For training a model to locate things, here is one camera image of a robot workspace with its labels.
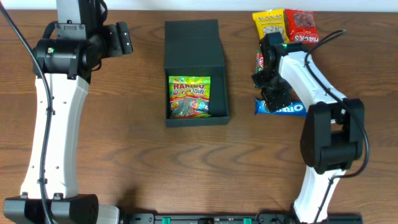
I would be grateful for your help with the yellow pistachio snack bag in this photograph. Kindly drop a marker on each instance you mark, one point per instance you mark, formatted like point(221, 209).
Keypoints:
point(271, 21)

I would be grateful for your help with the green red Milo bar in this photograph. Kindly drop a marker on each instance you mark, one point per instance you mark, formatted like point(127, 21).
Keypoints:
point(259, 61)

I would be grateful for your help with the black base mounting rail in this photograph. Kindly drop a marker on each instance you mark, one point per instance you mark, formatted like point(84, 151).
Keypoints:
point(242, 219)

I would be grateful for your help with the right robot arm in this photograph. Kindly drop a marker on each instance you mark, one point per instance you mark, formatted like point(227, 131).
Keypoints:
point(334, 143)

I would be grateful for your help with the red Hacks candy bag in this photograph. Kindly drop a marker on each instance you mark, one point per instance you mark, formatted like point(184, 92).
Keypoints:
point(301, 26)

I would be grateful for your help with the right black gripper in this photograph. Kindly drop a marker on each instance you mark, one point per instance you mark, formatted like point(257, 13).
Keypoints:
point(273, 94)

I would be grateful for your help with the Haribo gummy worms bag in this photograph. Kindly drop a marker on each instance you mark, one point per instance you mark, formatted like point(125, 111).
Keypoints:
point(189, 97)

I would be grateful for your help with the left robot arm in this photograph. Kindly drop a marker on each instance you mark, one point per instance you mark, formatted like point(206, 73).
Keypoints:
point(70, 50)

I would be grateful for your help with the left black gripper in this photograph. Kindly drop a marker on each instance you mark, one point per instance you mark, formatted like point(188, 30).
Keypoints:
point(124, 37)

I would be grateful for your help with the black gift box with lid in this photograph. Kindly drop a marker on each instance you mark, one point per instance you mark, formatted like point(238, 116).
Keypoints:
point(193, 48)

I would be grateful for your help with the blue Oreo cookie pack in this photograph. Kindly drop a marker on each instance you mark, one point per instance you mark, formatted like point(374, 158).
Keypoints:
point(295, 109)

